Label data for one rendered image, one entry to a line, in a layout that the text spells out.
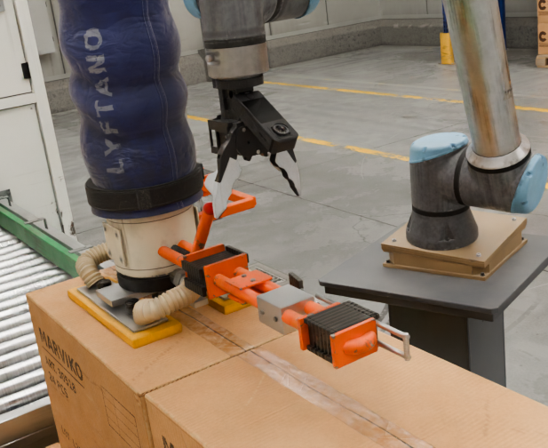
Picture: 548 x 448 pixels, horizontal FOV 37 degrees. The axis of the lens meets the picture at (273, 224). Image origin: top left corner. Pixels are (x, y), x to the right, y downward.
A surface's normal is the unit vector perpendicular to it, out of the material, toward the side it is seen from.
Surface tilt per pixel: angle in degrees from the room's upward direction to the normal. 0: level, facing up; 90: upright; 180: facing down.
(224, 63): 89
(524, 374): 0
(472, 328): 90
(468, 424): 0
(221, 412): 0
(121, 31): 78
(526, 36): 90
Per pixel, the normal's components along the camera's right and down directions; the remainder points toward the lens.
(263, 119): 0.22, -0.70
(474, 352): 0.80, 0.09
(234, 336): -0.11, -0.94
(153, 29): 0.72, -0.14
